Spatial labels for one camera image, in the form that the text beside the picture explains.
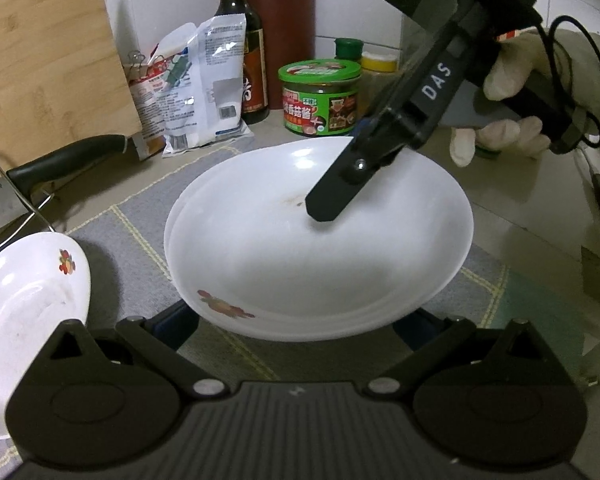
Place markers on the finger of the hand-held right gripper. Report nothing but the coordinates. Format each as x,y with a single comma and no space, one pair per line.
363,126
340,185

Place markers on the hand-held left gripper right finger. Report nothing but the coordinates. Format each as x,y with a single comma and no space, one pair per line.
414,330

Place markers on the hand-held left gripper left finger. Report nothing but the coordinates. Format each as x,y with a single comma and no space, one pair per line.
175,327

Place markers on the large white fruit-print plate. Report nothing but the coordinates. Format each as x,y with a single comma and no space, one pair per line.
169,240

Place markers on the deep white fruit-print plate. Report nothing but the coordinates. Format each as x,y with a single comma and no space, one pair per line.
25,320

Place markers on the person's right hand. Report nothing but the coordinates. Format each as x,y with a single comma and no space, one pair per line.
509,70

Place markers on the green sauce jar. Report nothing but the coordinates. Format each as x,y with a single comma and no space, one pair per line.
320,105

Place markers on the yellow-lid spice jar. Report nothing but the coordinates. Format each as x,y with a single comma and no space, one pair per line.
377,62

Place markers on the green-capped bottle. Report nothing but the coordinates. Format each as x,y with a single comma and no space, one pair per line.
349,49

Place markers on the grey and teal checked mat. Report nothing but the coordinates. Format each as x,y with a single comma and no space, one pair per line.
130,240

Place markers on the dark soy sauce bottle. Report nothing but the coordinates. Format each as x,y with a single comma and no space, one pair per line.
255,60

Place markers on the brown cylindrical container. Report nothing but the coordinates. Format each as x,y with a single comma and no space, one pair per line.
285,20

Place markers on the white seasoning packet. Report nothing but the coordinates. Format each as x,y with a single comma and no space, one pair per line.
215,85

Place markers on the red and white packet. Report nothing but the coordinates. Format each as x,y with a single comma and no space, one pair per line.
150,100

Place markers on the black binder clip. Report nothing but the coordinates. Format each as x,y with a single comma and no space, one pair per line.
137,57

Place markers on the bamboo cutting board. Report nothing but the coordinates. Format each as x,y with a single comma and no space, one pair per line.
45,60

